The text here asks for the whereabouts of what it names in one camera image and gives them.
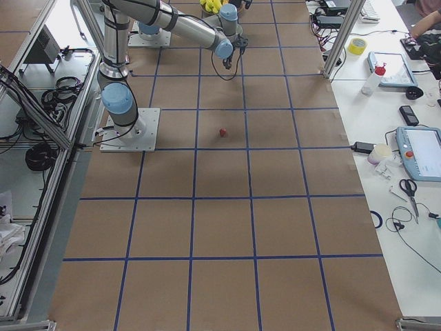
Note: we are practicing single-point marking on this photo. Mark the yellow banana bunch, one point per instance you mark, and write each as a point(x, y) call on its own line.
point(212, 6)

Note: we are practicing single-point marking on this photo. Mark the black scissors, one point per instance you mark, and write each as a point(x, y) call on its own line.
point(409, 187)

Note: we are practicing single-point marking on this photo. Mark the blue teach pendant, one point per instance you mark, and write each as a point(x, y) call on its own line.
point(419, 148)
point(398, 72)

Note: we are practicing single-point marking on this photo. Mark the paper cup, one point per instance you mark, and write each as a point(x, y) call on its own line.
point(379, 153)

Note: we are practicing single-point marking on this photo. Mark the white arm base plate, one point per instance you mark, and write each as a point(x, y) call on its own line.
point(142, 137)
point(160, 40)

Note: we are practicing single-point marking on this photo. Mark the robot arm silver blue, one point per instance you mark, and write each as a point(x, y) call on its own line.
point(219, 33)
point(217, 16)

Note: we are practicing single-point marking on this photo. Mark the white bottle red cap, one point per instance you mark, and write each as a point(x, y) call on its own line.
point(374, 80)

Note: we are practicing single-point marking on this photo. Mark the blue teach pendant far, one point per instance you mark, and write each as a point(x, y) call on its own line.
point(398, 72)

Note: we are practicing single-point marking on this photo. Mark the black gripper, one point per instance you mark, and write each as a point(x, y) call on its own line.
point(229, 58)

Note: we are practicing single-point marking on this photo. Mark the black power adapter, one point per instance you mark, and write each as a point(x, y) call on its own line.
point(362, 147)

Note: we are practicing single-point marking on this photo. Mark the aluminium frame post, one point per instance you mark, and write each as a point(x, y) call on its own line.
point(344, 32)

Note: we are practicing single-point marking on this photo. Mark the yellow tape roll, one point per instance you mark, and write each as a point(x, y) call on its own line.
point(357, 46)

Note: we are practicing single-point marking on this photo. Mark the blue teach pendant near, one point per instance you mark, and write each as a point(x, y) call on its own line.
point(419, 148)

